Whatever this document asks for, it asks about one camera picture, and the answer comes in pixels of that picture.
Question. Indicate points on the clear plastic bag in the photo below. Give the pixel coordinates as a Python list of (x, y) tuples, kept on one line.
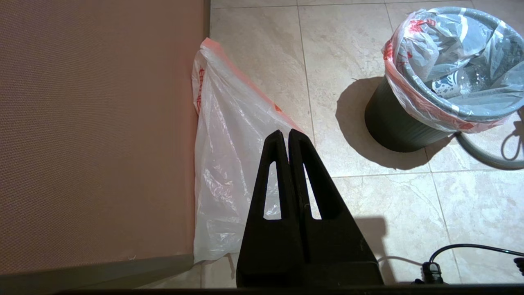
[(413, 37)]

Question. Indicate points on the clear plastic bottle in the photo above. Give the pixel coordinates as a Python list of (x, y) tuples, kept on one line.
[(470, 82)]

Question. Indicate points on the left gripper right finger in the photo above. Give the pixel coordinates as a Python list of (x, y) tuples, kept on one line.
[(335, 254)]

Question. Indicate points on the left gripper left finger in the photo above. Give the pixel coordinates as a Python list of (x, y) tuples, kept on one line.
[(270, 254)]

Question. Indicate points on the black round trash bin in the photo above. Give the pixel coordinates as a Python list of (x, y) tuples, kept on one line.
[(393, 127)]

